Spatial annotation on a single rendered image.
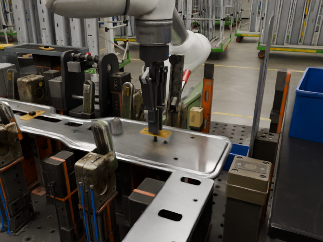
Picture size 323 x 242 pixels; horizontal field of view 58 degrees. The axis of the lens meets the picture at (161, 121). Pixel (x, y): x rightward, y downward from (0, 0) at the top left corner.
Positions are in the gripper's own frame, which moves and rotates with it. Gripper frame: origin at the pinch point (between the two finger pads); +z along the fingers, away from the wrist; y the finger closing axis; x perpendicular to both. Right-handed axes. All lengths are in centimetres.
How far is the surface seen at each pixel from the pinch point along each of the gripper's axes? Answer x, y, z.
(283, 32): 5, -696, 49
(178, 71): 0.7, -15.4, -9.9
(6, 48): -86, -27, -10
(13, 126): -38.0, 14.4, 2.7
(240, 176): 26.0, 16.8, 1.2
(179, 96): 1.8, -13.4, -2.6
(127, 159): -2.5, 11.8, 6.9
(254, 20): -98, -961, 42
